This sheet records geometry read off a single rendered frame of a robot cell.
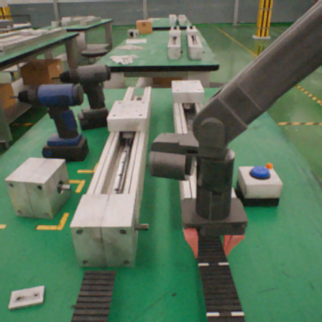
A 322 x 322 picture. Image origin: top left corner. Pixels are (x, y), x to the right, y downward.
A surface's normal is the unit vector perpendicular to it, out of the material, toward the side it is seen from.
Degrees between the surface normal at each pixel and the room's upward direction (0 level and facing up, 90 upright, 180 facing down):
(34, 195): 90
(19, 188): 90
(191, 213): 2
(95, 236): 90
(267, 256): 0
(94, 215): 0
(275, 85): 86
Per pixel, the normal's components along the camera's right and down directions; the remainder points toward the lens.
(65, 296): -0.03, -0.88
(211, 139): -0.34, 0.44
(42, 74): 0.00, 0.48
